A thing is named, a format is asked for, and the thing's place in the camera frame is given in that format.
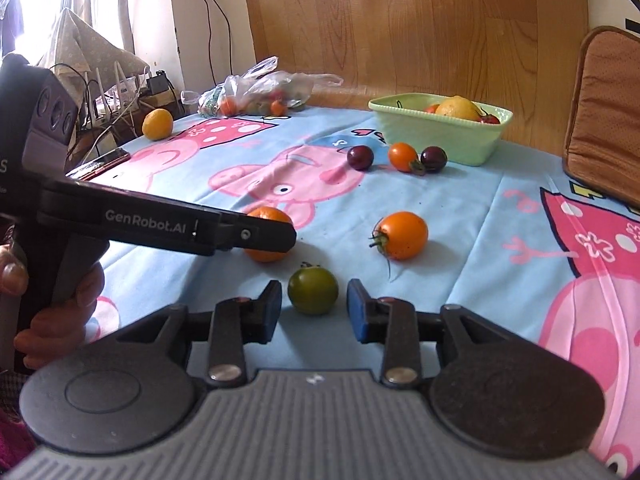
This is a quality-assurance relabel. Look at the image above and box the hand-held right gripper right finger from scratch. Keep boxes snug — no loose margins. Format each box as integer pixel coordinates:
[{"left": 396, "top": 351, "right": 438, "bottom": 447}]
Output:
[{"left": 346, "top": 278, "right": 506, "bottom": 387}]

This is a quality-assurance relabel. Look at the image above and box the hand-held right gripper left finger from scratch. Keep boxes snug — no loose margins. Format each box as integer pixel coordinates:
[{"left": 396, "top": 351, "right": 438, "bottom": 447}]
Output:
[{"left": 117, "top": 280, "right": 284, "bottom": 387}]

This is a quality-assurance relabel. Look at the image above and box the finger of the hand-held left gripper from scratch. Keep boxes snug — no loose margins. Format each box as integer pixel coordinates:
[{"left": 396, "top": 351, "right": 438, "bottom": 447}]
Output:
[{"left": 39, "top": 179, "right": 299, "bottom": 257}]

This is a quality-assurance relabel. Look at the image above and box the green tomato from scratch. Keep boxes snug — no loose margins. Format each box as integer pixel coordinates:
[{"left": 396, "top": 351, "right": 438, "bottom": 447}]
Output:
[{"left": 287, "top": 262, "right": 339, "bottom": 316}]

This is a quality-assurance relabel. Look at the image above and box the large orange mandarin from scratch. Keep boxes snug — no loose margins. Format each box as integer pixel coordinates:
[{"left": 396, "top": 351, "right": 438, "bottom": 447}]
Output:
[{"left": 244, "top": 206, "right": 295, "bottom": 263}]

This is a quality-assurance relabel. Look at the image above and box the large yellow lemon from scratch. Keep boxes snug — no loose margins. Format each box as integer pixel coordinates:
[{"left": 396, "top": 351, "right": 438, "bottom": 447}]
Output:
[{"left": 435, "top": 96, "right": 483, "bottom": 122}]

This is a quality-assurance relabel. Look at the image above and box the person's left hand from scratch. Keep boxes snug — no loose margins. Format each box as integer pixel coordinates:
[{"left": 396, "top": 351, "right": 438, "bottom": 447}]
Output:
[{"left": 0, "top": 245, "right": 107, "bottom": 371}]

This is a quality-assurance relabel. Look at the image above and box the large orange tomato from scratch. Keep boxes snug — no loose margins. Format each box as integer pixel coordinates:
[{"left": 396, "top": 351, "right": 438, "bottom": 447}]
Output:
[{"left": 370, "top": 211, "right": 429, "bottom": 261}]

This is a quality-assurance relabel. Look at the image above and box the small yellow citrus fruit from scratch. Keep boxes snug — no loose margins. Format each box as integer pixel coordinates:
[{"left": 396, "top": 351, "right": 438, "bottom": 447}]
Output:
[{"left": 142, "top": 108, "right": 174, "bottom": 141}]

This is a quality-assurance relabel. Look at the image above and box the white router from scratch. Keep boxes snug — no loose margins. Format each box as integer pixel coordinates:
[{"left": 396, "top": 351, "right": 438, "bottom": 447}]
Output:
[{"left": 82, "top": 60, "right": 143, "bottom": 126}]

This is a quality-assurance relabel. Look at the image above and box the beige patterned cloth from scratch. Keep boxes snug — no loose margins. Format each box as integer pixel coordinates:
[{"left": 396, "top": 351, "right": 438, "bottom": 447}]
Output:
[{"left": 37, "top": 7, "right": 151, "bottom": 86}]

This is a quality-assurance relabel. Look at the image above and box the blue cartoon pig tablecloth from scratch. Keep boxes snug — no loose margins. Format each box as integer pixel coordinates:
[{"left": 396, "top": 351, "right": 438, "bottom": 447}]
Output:
[{"left": 65, "top": 105, "right": 640, "bottom": 480}]

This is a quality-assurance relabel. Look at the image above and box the dark purple cherry tomato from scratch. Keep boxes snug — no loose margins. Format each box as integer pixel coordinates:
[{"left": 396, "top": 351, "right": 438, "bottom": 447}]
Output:
[
  {"left": 347, "top": 145, "right": 375, "bottom": 171},
  {"left": 420, "top": 146, "right": 448, "bottom": 173}
]

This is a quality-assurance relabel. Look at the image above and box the small orange tomato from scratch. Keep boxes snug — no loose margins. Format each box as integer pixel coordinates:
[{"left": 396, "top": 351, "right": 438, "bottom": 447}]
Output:
[{"left": 388, "top": 142, "right": 426, "bottom": 176}]

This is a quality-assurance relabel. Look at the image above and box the clear plastic bag of produce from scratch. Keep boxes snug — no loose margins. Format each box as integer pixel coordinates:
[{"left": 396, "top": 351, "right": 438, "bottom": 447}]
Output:
[{"left": 181, "top": 56, "right": 345, "bottom": 118}]

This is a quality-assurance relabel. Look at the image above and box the person's magenta garment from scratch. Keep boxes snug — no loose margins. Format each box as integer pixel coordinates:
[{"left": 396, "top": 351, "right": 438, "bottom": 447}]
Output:
[{"left": 0, "top": 370, "right": 38, "bottom": 476}]

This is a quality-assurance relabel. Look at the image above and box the wooden board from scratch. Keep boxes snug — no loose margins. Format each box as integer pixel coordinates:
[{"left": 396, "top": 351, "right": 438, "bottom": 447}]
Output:
[{"left": 235, "top": 0, "right": 591, "bottom": 156}]

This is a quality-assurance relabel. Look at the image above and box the brown chair cushion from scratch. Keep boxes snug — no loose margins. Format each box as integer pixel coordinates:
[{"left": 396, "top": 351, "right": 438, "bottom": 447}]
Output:
[{"left": 562, "top": 25, "right": 640, "bottom": 206}]

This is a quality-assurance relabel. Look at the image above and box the smartphone with rose gold frame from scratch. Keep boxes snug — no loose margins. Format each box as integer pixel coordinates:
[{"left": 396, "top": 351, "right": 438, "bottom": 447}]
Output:
[{"left": 67, "top": 148, "right": 132, "bottom": 181}]

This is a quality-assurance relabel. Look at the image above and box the black hanging cable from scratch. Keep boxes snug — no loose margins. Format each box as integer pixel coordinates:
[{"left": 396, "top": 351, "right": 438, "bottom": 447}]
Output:
[{"left": 192, "top": 0, "right": 236, "bottom": 86}]

